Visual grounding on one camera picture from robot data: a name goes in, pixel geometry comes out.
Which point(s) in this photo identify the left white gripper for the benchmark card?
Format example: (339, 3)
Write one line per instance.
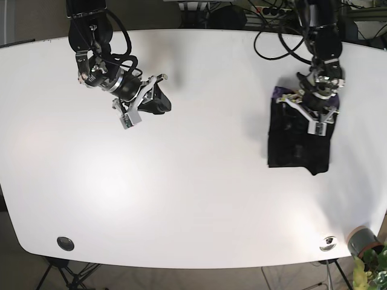
(318, 120)

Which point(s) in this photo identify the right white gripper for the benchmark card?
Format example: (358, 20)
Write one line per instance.
(135, 96)

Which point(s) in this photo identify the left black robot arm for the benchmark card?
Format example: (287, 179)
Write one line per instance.
(321, 37)

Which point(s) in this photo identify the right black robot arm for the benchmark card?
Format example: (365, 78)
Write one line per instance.
(89, 37)

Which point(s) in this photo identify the silver table grommet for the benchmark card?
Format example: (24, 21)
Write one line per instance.
(328, 243)

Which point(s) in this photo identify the grey plant pot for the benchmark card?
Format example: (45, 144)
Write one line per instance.
(362, 239)

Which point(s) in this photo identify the white power strip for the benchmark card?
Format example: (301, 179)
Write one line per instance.
(271, 12)

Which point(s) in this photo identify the green potted plant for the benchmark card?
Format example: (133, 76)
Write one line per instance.
(370, 270)

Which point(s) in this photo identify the black table grommet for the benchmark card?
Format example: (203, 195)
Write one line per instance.
(65, 243)

